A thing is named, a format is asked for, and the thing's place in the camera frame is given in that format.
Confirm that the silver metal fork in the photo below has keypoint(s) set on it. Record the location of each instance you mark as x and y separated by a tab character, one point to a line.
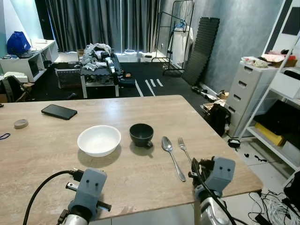
183	147

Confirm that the small black charger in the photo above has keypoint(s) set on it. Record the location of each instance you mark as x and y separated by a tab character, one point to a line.
234	142

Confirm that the white bowl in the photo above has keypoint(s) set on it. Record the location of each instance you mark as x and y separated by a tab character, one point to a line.
99	139

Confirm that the silver metal spoon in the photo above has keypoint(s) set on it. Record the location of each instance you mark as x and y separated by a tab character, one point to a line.
167	144

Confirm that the large black box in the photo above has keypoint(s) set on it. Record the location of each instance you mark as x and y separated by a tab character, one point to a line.
293	190

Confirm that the black backpack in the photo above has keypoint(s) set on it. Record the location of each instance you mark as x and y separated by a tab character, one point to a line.
218	119

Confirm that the black smartphone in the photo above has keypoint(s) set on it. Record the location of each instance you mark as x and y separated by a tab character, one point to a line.
59	112

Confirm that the white shelving unit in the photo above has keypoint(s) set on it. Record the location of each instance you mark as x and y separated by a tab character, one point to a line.
267	141

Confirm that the dark grey cup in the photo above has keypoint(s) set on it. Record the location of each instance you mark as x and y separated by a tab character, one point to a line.
141	133

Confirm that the flat yellow box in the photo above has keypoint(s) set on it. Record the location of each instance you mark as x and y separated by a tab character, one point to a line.
269	133

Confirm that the black case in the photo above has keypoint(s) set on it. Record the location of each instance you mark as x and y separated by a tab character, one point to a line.
281	117

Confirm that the white drawer cabinet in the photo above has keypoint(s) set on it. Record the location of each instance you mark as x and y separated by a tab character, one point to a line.
243	93

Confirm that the low white table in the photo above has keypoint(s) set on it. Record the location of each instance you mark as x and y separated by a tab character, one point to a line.
99	85

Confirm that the black crate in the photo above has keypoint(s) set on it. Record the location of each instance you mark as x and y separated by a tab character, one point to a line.
69	78

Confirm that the black foam mat stack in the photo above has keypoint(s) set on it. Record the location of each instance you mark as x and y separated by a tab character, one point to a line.
201	51

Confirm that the grey clothes pile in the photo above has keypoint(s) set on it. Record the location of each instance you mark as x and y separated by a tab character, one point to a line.
96	58

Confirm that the crumpled white cloth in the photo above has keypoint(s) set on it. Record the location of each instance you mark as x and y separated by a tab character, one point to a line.
253	62

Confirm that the white hanging garment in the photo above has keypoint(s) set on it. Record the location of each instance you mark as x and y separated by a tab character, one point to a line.
182	47

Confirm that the white desk shelf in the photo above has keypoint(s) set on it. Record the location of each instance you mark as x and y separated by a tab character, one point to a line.
18	65

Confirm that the black metal clothes rack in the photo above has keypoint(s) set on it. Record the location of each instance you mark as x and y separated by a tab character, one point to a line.
168	47

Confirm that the open cardboard box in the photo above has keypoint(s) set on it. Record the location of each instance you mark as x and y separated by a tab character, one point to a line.
281	60

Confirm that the blue bag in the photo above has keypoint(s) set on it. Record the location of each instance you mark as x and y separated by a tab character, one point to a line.
18	43

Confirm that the dark grey curtain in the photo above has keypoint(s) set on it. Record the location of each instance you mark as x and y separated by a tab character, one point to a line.
93	23

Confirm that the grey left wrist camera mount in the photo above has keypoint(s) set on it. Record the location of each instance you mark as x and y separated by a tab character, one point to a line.
90	187

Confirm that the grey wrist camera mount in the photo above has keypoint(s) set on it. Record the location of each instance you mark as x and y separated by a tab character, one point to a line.
221	173
90	187

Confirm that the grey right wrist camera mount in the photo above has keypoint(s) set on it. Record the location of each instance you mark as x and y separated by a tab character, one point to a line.
221	173

